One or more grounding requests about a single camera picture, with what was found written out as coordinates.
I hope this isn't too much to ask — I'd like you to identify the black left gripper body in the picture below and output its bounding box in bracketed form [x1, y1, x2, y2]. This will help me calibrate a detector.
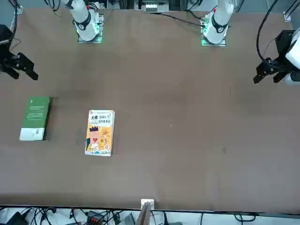
[275, 30, 295, 63]

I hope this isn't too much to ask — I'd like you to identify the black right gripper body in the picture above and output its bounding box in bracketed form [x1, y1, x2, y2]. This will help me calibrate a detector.
[0, 24, 15, 64]

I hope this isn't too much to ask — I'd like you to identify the green book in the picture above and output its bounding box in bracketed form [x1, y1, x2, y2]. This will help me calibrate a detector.
[19, 95, 52, 141]

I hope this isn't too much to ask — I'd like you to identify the orange cartoon book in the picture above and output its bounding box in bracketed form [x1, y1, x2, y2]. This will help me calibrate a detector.
[84, 109, 116, 157]

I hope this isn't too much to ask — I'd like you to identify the white power strip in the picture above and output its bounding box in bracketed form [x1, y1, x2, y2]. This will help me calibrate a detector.
[142, 0, 170, 12]

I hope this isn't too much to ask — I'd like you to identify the black power adapter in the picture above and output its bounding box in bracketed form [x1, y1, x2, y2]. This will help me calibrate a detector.
[6, 211, 27, 225]

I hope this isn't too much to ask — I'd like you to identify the black hub with red ports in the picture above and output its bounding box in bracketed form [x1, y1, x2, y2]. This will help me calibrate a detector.
[85, 210, 105, 225]

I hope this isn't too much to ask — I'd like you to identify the grey power adapter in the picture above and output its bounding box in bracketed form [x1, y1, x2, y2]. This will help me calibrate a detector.
[122, 212, 136, 225]

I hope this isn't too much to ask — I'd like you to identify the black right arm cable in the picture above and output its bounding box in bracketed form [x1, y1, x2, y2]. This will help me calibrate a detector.
[8, 0, 19, 47]

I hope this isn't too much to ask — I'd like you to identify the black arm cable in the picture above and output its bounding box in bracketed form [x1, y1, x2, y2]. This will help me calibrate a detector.
[256, 0, 285, 71]
[8, 0, 19, 47]

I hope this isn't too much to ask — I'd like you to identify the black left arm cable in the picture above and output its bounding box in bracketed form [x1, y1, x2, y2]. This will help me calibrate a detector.
[256, 0, 285, 71]

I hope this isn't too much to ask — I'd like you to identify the black cable across table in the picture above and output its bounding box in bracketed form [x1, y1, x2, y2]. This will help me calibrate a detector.
[146, 11, 204, 26]

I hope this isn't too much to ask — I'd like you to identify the white table edge bracket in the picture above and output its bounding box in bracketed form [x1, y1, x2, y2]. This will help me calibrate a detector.
[140, 198, 155, 209]

